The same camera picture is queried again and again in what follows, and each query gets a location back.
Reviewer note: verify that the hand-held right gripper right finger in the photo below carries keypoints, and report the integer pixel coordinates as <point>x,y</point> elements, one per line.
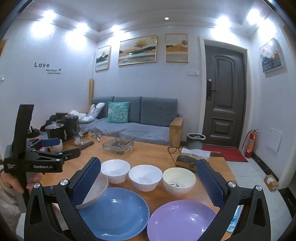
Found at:
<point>211,185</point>

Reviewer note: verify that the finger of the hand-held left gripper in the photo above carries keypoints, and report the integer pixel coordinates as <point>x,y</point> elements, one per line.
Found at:
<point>69,154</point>
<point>49,141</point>

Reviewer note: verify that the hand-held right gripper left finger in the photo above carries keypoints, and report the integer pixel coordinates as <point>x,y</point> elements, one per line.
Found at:
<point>86,183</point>

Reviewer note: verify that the grey plate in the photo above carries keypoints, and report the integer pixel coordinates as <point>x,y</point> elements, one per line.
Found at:
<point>99,187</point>

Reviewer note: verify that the white cup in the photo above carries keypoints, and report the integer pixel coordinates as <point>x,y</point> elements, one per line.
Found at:
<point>178,179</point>

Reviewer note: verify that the white bowl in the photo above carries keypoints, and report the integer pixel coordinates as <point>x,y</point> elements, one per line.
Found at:
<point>144,178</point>
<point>115,169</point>

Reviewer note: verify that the person's left forearm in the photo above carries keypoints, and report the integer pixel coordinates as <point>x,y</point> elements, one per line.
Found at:
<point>8,208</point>

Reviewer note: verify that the person's left hand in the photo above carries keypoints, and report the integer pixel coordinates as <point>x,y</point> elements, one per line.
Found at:
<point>9,180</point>

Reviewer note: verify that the white mug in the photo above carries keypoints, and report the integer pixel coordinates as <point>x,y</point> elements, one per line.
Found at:
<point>56,148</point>

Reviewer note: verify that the black pot with silver rim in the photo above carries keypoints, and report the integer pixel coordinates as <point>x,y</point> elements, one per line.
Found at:
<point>55,132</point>

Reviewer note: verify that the dark flat stick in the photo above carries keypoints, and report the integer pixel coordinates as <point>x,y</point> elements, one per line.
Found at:
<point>86,145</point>

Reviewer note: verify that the wine glass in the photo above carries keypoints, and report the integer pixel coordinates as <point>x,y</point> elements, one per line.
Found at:
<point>80,132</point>

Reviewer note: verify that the black canister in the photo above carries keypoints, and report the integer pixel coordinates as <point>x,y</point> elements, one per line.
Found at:
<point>72,126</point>

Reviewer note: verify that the thin-framed eyeglasses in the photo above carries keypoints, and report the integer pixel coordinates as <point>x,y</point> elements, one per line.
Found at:
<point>96,136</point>

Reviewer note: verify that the black and gold tissue box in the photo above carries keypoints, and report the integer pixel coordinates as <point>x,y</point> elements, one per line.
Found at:
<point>185,161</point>

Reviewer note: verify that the red doormat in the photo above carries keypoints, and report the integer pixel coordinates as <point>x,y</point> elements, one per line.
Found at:
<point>231,154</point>

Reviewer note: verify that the white cloth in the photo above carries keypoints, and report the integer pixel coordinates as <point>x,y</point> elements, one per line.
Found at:
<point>79,115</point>

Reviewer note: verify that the blue plate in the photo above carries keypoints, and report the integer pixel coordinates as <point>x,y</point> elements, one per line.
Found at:
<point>120,213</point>

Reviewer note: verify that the grey trash bin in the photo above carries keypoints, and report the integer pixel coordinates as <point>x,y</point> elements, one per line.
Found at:
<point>195,142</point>

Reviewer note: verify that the glass ashtray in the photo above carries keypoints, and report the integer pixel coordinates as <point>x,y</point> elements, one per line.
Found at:
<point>118,147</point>

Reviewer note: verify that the purple plate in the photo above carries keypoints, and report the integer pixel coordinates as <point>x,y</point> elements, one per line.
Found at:
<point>180,222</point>

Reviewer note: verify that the white patterned cushion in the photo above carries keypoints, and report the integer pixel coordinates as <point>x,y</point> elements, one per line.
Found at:
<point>94,111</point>

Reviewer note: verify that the tortoiseshell eyeglasses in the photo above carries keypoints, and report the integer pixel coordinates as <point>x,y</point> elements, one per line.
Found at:
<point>168,150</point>

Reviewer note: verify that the red fire extinguisher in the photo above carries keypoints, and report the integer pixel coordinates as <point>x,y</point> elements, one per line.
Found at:
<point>251,144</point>

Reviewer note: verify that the cardboard box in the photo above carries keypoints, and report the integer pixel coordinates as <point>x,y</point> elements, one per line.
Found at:
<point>271,183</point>

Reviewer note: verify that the light wooden board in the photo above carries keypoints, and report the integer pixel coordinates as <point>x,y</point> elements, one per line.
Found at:
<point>91,95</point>

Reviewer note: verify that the teal patterned cushion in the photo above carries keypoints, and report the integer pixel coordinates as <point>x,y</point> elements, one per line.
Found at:
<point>118,112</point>

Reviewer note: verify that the dark brown door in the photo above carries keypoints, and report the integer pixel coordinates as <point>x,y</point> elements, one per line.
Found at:
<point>225,92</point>

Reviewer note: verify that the grey sofa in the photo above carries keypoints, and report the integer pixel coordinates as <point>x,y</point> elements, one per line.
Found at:
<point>152,111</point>

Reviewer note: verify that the small framed landscape painting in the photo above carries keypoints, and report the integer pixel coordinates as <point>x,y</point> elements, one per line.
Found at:
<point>103,58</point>

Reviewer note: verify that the large framed landscape painting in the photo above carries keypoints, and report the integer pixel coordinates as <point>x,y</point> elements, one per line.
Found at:
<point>137,51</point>

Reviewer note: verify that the medium framed landscape painting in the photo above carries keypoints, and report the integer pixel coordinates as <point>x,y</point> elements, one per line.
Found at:
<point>176,48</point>

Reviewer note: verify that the white wall panel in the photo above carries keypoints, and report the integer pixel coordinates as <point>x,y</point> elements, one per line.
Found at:
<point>274,140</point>

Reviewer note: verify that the black wall lettering decal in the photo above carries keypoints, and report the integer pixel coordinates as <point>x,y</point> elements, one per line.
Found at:
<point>41,64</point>

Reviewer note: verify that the white light switch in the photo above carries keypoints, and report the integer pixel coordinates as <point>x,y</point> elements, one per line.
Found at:
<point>193,73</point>

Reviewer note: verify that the white-framed wall painting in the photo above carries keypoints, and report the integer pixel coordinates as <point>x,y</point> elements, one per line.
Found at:
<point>272,56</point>

